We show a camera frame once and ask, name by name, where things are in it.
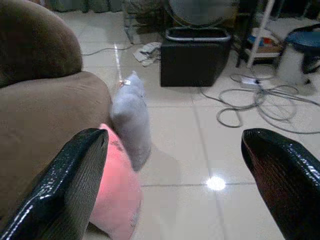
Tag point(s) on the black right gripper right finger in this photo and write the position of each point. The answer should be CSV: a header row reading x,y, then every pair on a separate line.
x,y
287,180

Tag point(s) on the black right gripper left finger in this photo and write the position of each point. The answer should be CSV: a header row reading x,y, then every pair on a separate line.
x,y
62,190

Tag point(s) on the pink pillow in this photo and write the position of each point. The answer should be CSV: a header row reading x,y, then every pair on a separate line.
x,y
117,190

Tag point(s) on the brown plush sofa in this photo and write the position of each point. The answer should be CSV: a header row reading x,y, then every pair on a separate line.
x,y
50,100

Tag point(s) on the grey pillow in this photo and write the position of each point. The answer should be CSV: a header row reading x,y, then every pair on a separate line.
x,y
130,112

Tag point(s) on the black storage box grey rim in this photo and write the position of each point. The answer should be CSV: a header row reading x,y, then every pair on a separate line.
x,y
192,62

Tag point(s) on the white shelf rack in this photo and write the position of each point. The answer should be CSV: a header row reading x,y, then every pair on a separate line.
x,y
261,30

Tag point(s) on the white crumpled cloth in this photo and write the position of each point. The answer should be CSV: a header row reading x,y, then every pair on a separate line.
x,y
147,53

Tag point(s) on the dark grey curtain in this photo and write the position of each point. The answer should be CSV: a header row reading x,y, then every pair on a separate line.
x,y
82,5

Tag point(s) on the dark metal frame chair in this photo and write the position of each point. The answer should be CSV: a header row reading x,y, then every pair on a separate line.
x,y
145,20

